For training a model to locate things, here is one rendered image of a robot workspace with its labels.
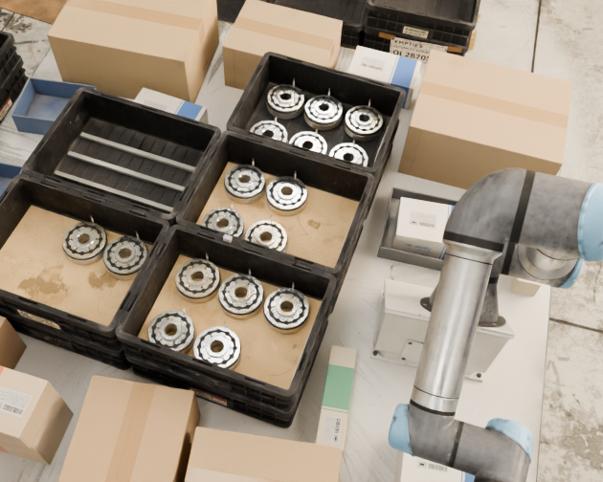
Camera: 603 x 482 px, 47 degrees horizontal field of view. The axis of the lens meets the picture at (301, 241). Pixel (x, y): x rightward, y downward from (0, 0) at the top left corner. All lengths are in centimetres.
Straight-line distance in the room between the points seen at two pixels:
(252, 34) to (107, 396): 112
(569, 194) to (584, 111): 230
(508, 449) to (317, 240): 77
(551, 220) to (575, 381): 160
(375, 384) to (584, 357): 116
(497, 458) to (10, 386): 94
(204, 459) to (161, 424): 12
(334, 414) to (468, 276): 61
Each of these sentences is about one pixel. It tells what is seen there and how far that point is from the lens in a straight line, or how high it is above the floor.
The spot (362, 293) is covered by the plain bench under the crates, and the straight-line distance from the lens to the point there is 180.
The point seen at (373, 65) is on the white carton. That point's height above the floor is 79.
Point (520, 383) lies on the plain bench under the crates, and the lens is 179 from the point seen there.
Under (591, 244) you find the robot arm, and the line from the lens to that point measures 111.
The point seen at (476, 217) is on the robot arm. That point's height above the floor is 141.
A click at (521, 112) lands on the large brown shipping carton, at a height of 90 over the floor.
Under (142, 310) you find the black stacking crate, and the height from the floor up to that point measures 88.
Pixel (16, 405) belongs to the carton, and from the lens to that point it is 152.
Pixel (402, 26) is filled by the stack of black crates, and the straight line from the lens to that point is 273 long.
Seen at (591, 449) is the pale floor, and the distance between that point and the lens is 259.
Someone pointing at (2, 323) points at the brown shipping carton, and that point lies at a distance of 168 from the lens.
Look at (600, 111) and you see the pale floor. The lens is 342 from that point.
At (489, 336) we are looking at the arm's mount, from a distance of 155.
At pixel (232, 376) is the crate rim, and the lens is 145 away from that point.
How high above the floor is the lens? 228
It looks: 58 degrees down
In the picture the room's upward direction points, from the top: 4 degrees clockwise
